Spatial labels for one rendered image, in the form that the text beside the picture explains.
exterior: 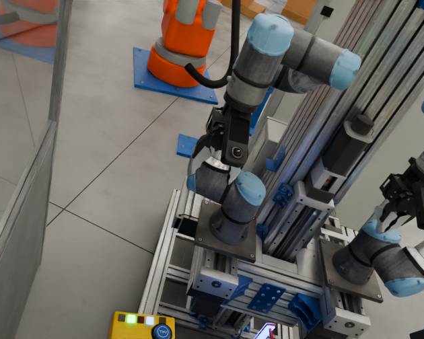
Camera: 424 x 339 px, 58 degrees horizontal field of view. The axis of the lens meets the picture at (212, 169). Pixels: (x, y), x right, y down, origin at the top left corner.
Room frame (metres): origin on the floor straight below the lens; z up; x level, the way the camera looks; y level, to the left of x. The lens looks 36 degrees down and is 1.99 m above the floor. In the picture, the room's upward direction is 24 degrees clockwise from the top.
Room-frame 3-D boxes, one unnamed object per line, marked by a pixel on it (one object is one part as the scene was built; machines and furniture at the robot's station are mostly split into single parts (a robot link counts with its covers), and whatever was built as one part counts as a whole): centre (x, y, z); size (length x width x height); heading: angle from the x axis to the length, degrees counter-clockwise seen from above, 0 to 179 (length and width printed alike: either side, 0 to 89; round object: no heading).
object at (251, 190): (1.04, -0.13, 1.20); 0.13 x 0.12 x 0.14; 89
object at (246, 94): (0.70, 0.00, 1.70); 0.08 x 0.08 x 0.05
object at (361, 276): (1.11, -0.63, 1.09); 0.15 x 0.15 x 0.10
